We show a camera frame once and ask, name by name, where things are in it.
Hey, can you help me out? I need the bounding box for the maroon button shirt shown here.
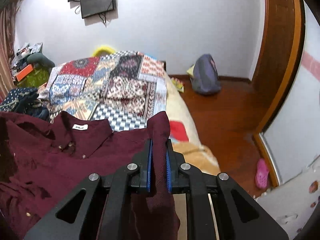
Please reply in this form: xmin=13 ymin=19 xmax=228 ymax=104
xmin=1 ymin=112 xmax=180 ymax=239

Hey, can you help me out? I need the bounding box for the dark blue clothes pile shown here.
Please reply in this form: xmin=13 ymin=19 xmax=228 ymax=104
xmin=1 ymin=87 xmax=49 ymax=121

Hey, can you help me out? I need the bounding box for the pink rubber clog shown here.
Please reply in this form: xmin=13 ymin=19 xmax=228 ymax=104
xmin=255 ymin=158 xmax=269 ymax=189

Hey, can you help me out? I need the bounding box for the beige blanket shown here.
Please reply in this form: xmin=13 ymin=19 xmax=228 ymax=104
xmin=165 ymin=75 xmax=220 ymax=175

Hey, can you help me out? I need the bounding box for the patchwork patterned bedspread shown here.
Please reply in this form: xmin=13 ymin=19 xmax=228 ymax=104
xmin=39 ymin=50 xmax=167 ymax=132

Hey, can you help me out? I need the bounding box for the purple grey backpack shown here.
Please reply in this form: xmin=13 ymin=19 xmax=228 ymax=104
xmin=187 ymin=54 xmax=221 ymax=95

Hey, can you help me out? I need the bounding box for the cluttered side table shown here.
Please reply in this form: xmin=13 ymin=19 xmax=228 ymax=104
xmin=10 ymin=42 xmax=55 ymax=88

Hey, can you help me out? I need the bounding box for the yellow round object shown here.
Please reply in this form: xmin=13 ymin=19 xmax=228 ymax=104
xmin=91 ymin=45 xmax=116 ymax=57

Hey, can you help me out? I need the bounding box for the brown wooden door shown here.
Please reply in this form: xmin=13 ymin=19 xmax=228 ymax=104
xmin=252 ymin=0 xmax=305 ymax=134

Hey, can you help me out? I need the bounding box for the striped pink curtain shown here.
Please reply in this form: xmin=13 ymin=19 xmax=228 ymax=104
xmin=0 ymin=0 xmax=18 ymax=100

